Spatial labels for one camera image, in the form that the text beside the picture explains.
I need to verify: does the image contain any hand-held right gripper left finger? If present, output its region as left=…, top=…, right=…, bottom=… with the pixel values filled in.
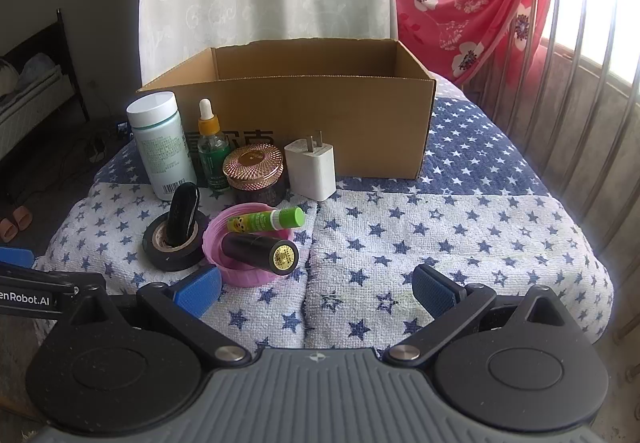
left=65, top=264, right=251, bottom=369

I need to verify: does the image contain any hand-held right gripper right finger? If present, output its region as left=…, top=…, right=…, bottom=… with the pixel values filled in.
left=387, top=264, right=566, bottom=369

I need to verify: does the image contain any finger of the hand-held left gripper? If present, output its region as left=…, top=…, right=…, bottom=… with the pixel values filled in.
left=0, top=246, right=34, bottom=270

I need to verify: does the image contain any pink plastic lid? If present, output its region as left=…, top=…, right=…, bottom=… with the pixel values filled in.
left=202, top=203, right=296, bottom=288

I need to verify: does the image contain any black tape roll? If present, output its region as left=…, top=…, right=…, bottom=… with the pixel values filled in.
left=141, top=210, right=211, bottom=272

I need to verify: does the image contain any black lipstick tube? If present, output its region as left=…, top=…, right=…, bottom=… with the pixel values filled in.
left=221, top=233, right=300, bottom=276

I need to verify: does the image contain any black oval case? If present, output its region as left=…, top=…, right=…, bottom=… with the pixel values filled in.
left=166, top=183, right=201, bottom=249

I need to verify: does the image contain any green lip balm stick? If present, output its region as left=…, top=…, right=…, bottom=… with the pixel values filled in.
left=227, top=207, right=306, bottom=233

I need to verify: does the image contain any rose gold lid cream jar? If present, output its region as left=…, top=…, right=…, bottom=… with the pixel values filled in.
left=222, top=147, right=288, bottom=206

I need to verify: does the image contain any green glass dropper bottle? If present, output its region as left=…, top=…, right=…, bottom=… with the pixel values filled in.
left=197, top=99, right=232, bottom=194

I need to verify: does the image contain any white pill bottle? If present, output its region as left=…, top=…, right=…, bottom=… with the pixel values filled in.
left=126, top=92, right=197, bottom=201

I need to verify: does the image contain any white charger plug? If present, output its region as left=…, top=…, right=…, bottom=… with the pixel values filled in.
left=284, top=130, right=337, bottom=201

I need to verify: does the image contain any brown cardboard box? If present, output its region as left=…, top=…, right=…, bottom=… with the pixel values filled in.
left=136, top=39, right=437, bottom=181

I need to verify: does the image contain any blue white star blanket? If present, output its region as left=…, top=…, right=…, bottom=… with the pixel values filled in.
left=32, top=73, right=616, bottom=354

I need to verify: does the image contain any grey mattress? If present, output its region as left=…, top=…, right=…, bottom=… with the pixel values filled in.
left=0, top=65, right=66, bottom=158

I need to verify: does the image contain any metal railing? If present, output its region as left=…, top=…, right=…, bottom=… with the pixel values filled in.
left=452, top=0, right=640, bottom=344

